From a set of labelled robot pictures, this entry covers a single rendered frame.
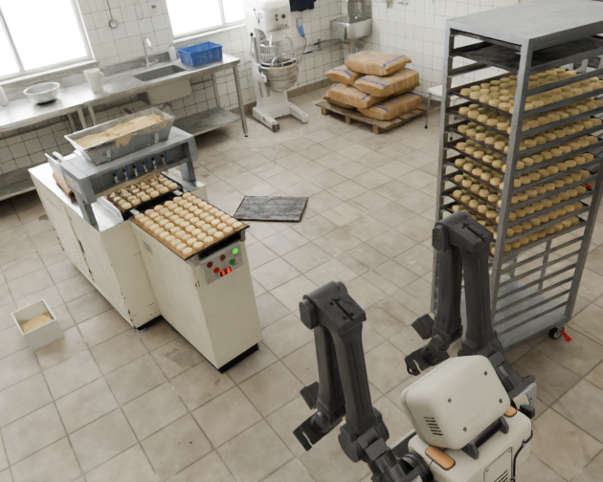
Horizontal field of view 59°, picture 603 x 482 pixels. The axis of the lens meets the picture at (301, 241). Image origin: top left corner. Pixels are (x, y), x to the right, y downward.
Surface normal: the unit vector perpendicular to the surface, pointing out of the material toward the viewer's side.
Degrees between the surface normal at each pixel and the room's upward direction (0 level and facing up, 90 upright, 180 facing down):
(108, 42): 90
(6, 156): 90
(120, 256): 90
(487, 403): 48
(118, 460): 0
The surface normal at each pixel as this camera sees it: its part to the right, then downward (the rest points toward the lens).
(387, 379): -0.10, -0.83
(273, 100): 0.45, 0.46
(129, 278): 0.66, 0.37
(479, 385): 0.36, -0.25
